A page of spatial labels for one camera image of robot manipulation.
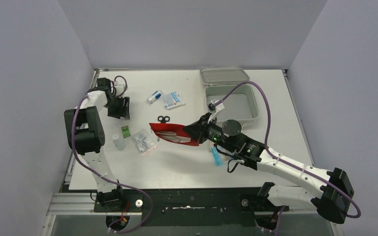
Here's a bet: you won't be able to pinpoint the blue mask packet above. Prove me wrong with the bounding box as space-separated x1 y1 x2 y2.
211 146 225 166

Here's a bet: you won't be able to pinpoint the grey open storage box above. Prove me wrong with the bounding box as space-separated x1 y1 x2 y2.
200 67 259 129

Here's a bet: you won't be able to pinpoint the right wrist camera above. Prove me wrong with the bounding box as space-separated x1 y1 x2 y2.
207 100 224 122

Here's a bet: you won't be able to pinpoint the black handled scissors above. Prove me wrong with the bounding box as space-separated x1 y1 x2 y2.
157 116 170 142

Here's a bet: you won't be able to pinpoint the white blue label packet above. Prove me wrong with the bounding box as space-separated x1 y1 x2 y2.
160 91 186 110

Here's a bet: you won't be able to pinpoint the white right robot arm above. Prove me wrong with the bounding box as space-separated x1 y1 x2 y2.
183 113 354 224

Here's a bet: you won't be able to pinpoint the red first aid pouch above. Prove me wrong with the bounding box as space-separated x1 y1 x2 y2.
149 123 199 147

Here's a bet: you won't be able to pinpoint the left side frame rail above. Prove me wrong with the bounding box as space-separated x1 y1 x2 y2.
47 193 95 215

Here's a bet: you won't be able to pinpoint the clear bag of wipes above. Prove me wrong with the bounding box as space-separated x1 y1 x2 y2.
131 129 157 156

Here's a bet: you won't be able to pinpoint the small white blue tube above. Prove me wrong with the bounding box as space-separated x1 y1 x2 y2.
147 90 163 104

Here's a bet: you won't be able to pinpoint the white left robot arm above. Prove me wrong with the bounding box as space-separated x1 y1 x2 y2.
64 78 130 212

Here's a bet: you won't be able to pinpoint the white plastic bottle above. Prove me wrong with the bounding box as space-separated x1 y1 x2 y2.
112 134 126 150

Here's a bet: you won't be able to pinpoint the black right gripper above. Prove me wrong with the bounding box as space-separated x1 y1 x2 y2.
184 112 237 153

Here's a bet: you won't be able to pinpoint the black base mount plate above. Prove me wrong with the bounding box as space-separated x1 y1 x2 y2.
94 187 289 230

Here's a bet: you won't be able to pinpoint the small green box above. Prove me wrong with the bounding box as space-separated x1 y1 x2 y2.
121 125 131 138

